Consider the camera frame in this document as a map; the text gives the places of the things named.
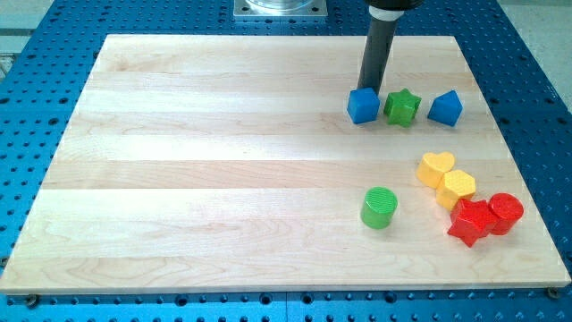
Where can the black robot end effector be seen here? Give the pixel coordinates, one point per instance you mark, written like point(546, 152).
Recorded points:
point(395, 5)

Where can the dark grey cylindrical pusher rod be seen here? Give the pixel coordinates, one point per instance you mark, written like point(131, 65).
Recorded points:
point(379, 39)

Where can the light wooden board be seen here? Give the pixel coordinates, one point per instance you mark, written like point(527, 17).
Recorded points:
point(230, 164)

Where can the right board stop screw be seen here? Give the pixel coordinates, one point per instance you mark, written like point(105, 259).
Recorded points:
point(552, 293)

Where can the board stop screw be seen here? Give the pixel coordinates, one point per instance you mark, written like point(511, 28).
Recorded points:
point(31, 301)
point(552, 293)

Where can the left board stop screw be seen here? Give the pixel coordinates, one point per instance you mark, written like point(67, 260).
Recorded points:
point(31, 301)

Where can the blue cube block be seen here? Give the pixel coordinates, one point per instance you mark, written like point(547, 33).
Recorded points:
point(363, 105)

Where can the green star block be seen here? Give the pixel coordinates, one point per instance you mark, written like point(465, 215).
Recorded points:
point(401, 107)

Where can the blue pentagon block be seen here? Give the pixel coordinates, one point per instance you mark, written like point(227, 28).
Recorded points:
point(446, 109)

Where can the yellow heart block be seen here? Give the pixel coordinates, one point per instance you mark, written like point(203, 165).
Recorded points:
point(433, 166)

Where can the yellow hexagon block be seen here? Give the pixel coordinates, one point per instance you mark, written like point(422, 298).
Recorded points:
point(455, 185)

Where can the green cylinder block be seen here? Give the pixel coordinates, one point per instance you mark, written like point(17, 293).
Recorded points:
point(378, 207)

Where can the red star block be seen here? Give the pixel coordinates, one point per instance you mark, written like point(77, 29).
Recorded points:
point(471, 220)

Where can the red cylinder block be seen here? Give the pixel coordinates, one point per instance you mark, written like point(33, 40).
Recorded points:
point(508, 209)

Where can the blue perforated table plate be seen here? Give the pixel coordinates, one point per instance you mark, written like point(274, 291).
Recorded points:
point(41, 89)

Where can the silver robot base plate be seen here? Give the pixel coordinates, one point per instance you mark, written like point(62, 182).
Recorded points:
point(280, 8)

